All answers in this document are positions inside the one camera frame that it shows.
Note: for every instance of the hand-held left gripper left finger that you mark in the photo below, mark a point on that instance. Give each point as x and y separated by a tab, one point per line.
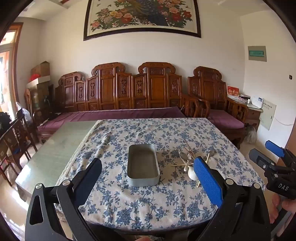
90	176

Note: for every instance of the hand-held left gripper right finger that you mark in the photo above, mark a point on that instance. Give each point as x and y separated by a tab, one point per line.
208	180

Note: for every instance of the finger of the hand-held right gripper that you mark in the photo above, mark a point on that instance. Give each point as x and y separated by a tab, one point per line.
257	157
274	148

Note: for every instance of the white ceramic spoon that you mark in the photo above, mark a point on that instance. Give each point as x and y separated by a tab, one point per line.
193	175

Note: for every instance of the brown wooden chopstick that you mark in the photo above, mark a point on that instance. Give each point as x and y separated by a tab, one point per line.
178	165
187	148

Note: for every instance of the grey metal tray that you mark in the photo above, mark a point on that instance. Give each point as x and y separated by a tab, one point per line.
142	166

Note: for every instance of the person's right hand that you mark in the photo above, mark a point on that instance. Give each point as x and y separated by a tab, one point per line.
274	210

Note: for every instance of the grey mop head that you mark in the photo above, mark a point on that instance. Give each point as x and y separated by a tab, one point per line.
251	134

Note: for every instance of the white electrical panel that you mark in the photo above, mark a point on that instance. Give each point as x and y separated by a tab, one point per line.
268	114

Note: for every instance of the wooden side table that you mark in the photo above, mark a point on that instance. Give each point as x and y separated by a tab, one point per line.
253	115

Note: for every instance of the green glass top table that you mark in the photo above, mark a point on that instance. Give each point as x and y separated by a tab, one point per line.
57	148

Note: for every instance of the purple armchair cushion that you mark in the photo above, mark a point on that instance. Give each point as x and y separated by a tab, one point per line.
224	118

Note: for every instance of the tissue packs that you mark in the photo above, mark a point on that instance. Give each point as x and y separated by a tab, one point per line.
244	97

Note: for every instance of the blue floral tablecloth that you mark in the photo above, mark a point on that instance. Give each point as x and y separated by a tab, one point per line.
138	129

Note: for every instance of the purple sofa cushion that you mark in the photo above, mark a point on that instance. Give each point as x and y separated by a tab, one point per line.
115	113

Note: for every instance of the red desk calendar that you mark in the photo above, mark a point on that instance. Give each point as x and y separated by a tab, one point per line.
233	92

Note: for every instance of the dark wooden chair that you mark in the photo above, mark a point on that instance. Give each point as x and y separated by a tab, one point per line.
22	136
8	160

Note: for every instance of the carved wooden armchair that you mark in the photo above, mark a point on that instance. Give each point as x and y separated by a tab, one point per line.
208	88

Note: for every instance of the carved wooden sofa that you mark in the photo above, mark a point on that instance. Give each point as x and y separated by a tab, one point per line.
108	90

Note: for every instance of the dark display cabinet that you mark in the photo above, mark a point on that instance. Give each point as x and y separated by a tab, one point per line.
39	99

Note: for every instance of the white plastic bag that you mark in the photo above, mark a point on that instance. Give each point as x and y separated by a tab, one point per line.
23	111

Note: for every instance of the dark clothes pile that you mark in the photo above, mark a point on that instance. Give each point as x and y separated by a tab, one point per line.
4	122

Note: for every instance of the white flat box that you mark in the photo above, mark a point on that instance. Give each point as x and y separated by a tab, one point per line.
39	81

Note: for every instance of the red cloth bundle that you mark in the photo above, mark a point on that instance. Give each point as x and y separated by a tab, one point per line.
35	77

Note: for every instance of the brown cardboard box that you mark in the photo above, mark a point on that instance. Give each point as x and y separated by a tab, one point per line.
41	68

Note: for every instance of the wooden framed window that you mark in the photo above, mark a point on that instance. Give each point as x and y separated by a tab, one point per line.
16	64

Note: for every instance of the framed floral painting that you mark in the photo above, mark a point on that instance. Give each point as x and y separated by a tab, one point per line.
143	18

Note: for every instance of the green framed wall panel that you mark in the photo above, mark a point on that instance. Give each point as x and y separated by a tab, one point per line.
257	53

